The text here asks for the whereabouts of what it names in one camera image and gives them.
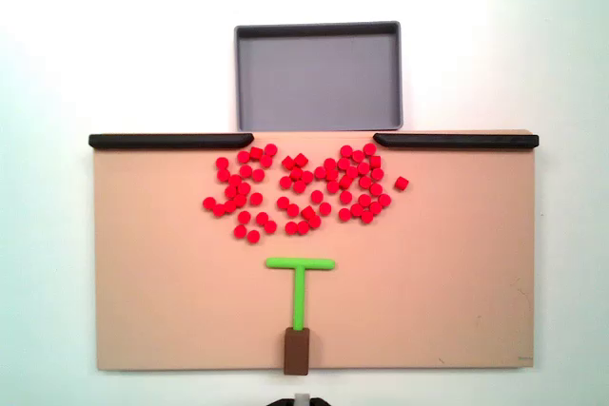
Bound green tool with brown handle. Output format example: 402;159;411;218
265;257;337;377

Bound grey rectangular tray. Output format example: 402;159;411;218
233;20;405;133

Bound beige flat board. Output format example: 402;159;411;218
88;128;538;373

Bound black foam rail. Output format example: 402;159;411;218
372;132;540;150
88;132;255;150

